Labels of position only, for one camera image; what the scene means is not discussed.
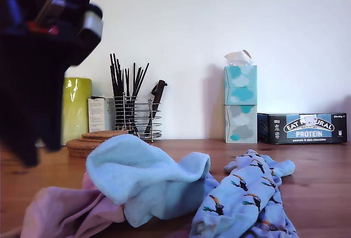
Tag dark handled utensil with strap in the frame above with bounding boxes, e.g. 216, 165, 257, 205
144, 80, 168, 134

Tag blue cloud tissue box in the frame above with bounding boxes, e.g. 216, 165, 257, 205
224, 65, 258, 106

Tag white printed carton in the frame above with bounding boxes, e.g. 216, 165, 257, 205
87, 96, 116, 134

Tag yellow kitchen roll pack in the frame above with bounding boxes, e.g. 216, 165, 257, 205
61, 76, 93, 147

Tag black protein bar box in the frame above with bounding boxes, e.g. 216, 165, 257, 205
257, 112, 348, 145

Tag square cork coaster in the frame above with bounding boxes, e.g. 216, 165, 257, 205
81, 130, 129, 140
82, 137, 110, 143

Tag blue toucan pattern sock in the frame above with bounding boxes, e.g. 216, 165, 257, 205
189, 149, 283, 238
223, 158, 300, 238

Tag white tissue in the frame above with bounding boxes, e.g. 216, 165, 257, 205
224, 49, 254, 67

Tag chrome wire cutlery holder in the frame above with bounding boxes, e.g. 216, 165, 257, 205
113, 92, 163, 142

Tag arm grey camera box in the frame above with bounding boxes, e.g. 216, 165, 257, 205
78, 3, 104, 47

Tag grey cloud tissue box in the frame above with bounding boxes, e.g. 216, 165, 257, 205
224, 104, 258, 144

